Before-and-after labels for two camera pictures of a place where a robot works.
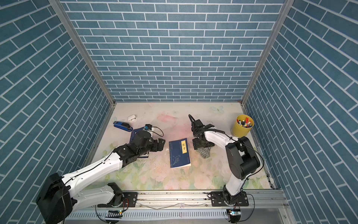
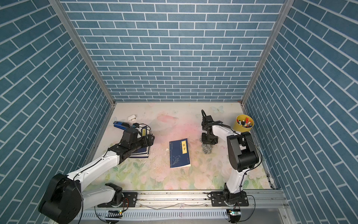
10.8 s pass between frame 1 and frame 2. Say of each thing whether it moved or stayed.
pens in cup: stayed
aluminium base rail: stayed
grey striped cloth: moved
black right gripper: moved
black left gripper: moved
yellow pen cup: stayed
